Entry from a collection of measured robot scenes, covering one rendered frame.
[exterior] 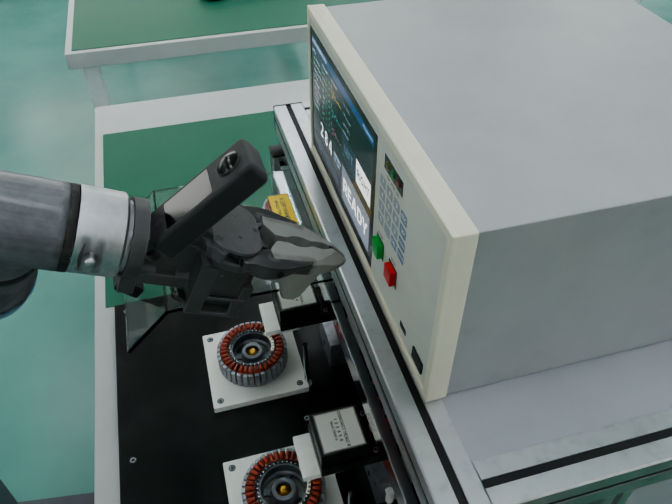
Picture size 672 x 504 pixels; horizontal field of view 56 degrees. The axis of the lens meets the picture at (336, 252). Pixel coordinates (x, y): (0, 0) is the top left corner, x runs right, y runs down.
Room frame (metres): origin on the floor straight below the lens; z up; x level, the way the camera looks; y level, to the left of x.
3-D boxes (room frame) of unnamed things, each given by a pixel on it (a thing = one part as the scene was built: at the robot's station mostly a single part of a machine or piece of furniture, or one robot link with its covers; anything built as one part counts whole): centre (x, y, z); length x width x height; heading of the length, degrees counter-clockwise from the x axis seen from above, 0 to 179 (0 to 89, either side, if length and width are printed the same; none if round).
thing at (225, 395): (0.64, 0.13, 0.78); 0.15 x 0.15 x 0.01; 16
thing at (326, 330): (0.68, 0.00, 0.80); 0.07 x 0.05 x 0.06; 16
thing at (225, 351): (0.64, 0.13, 0.80); 0.11 x 0.11 x 0.04
